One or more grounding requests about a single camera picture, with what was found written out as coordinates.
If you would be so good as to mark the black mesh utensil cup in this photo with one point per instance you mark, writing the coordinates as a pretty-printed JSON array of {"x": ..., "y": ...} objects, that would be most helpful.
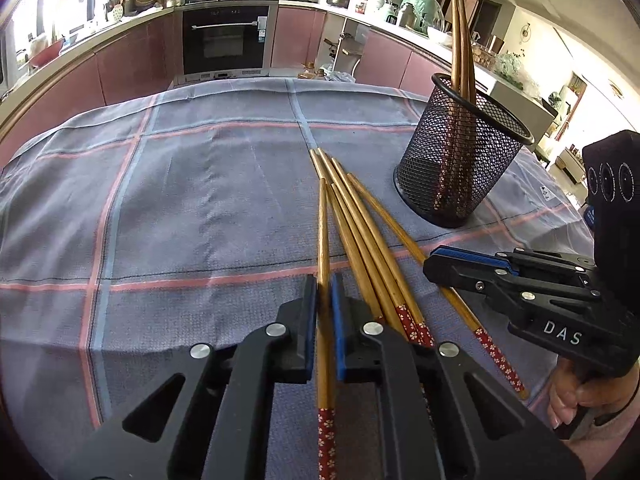
[{"x": 424, "y": 177}]

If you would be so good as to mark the black built-in oven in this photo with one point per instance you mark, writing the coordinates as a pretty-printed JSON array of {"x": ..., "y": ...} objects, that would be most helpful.
[{"x": 227, "y": 38}]

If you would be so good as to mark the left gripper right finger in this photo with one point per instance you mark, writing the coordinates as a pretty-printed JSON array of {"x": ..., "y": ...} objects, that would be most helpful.
[{"x": 441, "y": 417}]

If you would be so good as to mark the pink bowl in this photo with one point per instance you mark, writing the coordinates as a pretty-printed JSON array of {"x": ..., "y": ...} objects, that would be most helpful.
[{"x": 47, "y": 55}]

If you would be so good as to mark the pink sleeve right forearm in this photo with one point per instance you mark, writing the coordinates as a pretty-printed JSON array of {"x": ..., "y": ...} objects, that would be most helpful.
[{"x": 600, "y": 443}]

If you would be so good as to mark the right hand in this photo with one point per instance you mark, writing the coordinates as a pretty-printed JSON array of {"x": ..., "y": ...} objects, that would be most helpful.
[{"x": 567, "y": 393}]

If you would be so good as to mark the black camera box right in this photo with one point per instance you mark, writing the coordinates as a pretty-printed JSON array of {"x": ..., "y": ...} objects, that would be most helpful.
[{"x": 612, "y": 170}]

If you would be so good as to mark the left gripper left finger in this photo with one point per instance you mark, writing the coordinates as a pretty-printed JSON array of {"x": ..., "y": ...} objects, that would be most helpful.
[{"x": 207, "y": 414}]

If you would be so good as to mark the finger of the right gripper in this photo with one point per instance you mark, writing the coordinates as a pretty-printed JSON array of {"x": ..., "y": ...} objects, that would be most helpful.
[
  {"x": 448, "y": 262},
  {"x": 480, "y": 287}
]

